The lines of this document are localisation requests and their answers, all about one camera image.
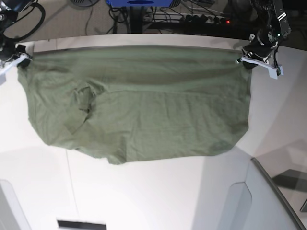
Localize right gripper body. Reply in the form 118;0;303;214
0;40;31;69

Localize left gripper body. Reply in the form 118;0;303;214
242;33;280;70

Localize green t-shirt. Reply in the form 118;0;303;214
18;46;252;164

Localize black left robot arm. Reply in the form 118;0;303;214
238;0;291;75

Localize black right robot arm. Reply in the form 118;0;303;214
0;0;34;68

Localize black power strip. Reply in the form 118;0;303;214
151;12;223;24

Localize blue plastic bin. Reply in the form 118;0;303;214
106;0;172;7

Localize grey table leg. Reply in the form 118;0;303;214
129;7;145;34

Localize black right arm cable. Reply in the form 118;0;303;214
2;2;46;41

